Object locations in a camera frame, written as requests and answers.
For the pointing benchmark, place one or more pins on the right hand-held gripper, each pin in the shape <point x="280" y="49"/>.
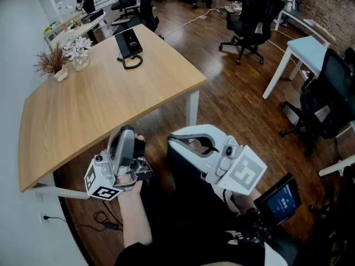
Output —
<point x="241" y="173"/>

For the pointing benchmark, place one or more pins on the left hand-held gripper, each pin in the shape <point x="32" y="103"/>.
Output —
<point x="104" y="188"/>

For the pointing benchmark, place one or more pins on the black telephone handset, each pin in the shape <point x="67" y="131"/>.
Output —
<point x="120" y="47"/>

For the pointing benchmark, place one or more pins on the person's right forearm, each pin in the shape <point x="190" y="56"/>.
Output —
<point x="251" y="201"/>

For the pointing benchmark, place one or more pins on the person's left forearm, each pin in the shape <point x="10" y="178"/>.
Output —
<point x="134" y="220"/>

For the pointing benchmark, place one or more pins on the black telephone base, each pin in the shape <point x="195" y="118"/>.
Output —
<point x="133" y="41"/>

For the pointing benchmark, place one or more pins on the person's left hand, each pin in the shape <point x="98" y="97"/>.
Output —
<point x="126" y="190"/>

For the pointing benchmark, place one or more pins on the white table leg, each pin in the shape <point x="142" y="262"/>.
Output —
<point x="192" y="107"/>

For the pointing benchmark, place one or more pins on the black power adapter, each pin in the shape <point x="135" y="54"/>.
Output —
<point x="111" y="226"/>

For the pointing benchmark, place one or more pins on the person's black clothing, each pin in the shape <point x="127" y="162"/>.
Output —
<point x="188" y="226"/>

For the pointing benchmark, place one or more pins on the clear glass vase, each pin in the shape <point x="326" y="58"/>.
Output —
<point x="81" y="65"/>

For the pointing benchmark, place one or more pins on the white knobby vase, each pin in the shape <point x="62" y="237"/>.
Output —
<point x="61" y="76"/>

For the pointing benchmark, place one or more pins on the black screen device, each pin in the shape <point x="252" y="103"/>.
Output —
<point x="280" y="201"/>

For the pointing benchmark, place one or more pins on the black waist rig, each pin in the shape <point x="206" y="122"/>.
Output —
<point x="255" y="229"/>

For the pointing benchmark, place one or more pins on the pink flower bouquet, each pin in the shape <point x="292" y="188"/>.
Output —
<point x="77" y="48"/>

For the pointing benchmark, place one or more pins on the brown dried plant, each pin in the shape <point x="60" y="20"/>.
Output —
<point x="51" y="61"/>

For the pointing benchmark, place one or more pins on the white oval table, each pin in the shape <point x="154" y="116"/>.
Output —
<point x="86" y="29"/>

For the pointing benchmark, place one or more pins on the small white box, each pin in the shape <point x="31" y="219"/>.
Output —
<point x="71" y="34"/>

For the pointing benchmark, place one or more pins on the gold ornament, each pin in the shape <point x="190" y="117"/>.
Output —
<point x="75" y="23"/>

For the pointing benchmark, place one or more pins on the black office chair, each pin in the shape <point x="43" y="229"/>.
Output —
<point x="327" y="101"/>
<point x="147" y="10"/>
<point x="249" y="18"/>

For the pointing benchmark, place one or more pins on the black box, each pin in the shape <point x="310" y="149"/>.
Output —
<point x="93" y="16"/>

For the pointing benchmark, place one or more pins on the light blue top table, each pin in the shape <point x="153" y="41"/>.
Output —
<point x="308" y="50"/>

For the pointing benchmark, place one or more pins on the white desk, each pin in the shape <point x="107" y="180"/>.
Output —
<point x="305" y="19"/>

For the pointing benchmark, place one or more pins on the white wall outlet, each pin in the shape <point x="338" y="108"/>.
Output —
<point x="43" y="217"/>

